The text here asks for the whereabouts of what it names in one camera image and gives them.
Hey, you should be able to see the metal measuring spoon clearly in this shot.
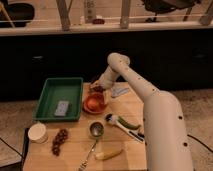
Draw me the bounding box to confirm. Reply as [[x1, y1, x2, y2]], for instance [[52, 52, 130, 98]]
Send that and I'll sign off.
[[78, 122, 104, 171]]

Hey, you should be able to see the red grape bunch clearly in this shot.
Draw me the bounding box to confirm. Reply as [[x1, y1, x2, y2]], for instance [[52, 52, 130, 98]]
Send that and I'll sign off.
[[52, 129, 68, 156]]

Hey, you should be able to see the green plastic tray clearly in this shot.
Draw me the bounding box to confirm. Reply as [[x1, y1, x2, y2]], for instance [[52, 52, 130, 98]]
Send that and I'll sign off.
[[33, 77, 83, 122]]

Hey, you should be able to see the white paper cup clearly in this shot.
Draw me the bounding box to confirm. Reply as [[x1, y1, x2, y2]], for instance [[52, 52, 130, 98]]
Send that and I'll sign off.
[[28, 123, 48, 143]]

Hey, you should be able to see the light blue cloth piece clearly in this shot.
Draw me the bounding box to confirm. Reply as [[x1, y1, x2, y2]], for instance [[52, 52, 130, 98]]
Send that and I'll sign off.
[[111, 87, 129, 98]]

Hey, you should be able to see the green chili pepper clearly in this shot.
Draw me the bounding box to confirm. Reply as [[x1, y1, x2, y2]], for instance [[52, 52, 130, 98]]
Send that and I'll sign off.
[[118, 116, 141, 130]]

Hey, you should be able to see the black office chair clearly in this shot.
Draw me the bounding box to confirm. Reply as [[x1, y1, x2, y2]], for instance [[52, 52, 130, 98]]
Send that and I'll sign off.
[[141, 0, 201, 23]]

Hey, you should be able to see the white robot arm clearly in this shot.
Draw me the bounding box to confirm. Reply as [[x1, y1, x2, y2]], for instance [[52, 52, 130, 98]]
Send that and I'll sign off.
[[97, 53, 194, 171]]

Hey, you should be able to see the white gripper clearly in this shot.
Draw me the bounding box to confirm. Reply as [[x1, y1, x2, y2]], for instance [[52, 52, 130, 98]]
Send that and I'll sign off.
[[90, 66, 119, 90]]

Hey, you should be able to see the grey sponge block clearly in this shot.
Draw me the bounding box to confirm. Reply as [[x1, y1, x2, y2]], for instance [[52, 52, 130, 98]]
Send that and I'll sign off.
[[54, 101, 69, 116]]

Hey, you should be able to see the yellow corn cob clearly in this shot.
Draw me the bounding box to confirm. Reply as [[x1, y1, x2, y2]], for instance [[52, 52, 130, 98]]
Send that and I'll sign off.
[[95, 149, 122, 160]]

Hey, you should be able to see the black chair left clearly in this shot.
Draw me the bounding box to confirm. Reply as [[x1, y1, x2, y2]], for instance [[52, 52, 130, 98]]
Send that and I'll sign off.
[[0, 3, 35, 28]]

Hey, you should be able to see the red bowl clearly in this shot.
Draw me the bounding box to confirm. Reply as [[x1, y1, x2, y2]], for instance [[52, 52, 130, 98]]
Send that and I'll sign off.
[[83, 92, 107, 115]]

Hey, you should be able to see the red apple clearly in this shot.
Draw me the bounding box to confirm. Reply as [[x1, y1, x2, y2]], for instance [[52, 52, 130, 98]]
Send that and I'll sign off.
[[87, 98, 100, 110]]

